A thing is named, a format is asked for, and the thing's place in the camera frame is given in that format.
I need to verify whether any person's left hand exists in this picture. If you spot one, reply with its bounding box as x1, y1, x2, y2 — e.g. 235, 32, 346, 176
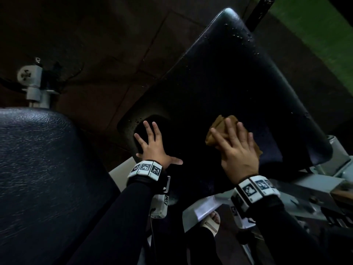
133, 120, 183, 170

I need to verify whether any left marker wristband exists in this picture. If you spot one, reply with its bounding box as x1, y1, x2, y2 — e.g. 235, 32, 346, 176
127, 160, 171, 194

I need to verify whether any person's left forearm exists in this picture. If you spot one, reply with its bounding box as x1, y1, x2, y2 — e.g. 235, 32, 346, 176
67, 180, 163, 265

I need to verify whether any black metal bar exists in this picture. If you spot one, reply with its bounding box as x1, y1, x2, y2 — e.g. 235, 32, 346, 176
245, 0, 278, 32

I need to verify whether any person's right hand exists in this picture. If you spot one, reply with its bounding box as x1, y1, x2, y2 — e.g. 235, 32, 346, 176
210, 118, 260, 185

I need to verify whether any dark textured seat pad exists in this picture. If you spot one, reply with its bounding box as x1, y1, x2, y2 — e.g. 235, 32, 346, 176
0, 107, 121, 265

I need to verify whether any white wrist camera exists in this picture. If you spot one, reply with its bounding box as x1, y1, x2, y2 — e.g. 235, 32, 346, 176
150, 193, 169, 219
230, 205, 257, 230

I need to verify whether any right marker wristband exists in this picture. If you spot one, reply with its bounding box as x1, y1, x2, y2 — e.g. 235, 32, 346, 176
231, 175, 281, 218

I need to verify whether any white machine frame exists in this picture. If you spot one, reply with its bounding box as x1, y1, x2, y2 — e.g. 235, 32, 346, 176
109, 135, 353, 265

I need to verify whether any marker wristband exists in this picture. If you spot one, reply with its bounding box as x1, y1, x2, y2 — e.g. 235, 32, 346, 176
127, 160, 171, 194
231, 175, 281, 218

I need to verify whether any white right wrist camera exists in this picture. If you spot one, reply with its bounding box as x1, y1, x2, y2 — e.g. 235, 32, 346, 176
230, 205, 257, 230

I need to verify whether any green turf mat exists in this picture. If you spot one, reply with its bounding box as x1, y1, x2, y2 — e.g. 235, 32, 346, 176
249, 0, 353, 94

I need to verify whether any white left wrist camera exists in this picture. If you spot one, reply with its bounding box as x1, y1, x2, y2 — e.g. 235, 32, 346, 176
150, 193, 169, 219

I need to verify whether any person's right forearm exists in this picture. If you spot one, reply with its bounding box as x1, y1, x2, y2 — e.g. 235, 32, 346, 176
248, 198, 331, 265

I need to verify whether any black inclined bench pad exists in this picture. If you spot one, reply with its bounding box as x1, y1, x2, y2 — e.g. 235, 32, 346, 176
117, 8, 333, 196

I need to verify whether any brown cleaning cloth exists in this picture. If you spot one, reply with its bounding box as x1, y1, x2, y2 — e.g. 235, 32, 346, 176
205, 115, 263, 158

